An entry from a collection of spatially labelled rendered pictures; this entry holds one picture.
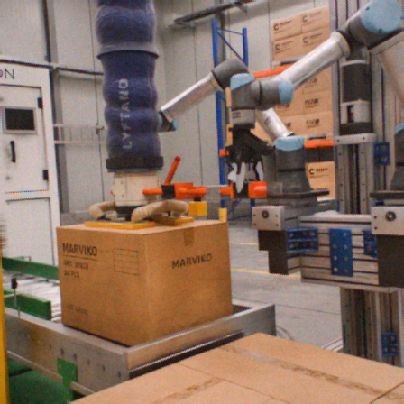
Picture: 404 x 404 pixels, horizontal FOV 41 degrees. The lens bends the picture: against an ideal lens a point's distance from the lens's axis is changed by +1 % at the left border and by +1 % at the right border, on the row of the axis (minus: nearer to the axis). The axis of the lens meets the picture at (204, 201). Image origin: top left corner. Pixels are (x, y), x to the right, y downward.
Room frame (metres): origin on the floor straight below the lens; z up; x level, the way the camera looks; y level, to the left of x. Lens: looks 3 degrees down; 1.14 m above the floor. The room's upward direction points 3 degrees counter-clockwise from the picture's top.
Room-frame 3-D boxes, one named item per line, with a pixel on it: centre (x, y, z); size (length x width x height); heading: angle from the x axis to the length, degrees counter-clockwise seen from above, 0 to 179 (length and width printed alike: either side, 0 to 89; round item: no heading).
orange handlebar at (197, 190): (2.05, 0.04, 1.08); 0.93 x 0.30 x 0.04; 43
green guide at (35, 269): (3.15, 0.85, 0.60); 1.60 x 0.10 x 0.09; 43
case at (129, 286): (2.11, 0.26, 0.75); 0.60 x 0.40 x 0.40; 43
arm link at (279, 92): (1.72, -0.24, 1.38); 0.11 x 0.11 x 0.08; 6
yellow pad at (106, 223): (2.05, 0.33, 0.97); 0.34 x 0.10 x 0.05; 43
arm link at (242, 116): (1.69, -0.14, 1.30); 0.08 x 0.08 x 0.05
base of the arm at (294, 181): (2.22, -0.37, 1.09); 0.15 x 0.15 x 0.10
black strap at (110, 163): (2.11, 0.26, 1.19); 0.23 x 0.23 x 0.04
